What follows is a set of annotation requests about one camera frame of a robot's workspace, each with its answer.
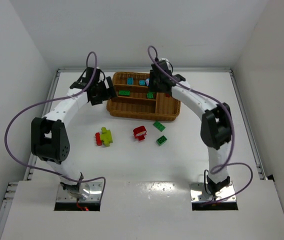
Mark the small green square lego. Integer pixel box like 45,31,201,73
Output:
146,92,154,99

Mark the green lego plate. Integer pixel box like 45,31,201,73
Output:
153,121,166,132

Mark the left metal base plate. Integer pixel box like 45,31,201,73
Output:
56,181,103,204

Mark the metal base plate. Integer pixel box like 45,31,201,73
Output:
56,181,103,204
189,182,237,204

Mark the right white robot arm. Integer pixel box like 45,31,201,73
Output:
148,59,233,171

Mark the lime green lego piece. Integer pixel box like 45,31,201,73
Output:
100,127,113,147

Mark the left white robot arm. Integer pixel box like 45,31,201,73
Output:
31,67,117,198

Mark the blue lego base piece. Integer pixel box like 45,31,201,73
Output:
139,80,145,86

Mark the long green lego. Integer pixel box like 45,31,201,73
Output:
118,90,131,97

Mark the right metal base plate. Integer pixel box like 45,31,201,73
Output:
189,182,237,204

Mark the brown wicker divided basket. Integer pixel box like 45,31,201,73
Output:
106,71,181,122

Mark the green upturned lego brick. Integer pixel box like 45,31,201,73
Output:
156,135,168,146

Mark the blue monster face lego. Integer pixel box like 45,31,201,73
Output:
145,78,150,86

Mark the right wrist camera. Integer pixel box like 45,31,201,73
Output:
159,58,169,63

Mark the red lego arch piece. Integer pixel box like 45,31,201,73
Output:
132,125,147,141

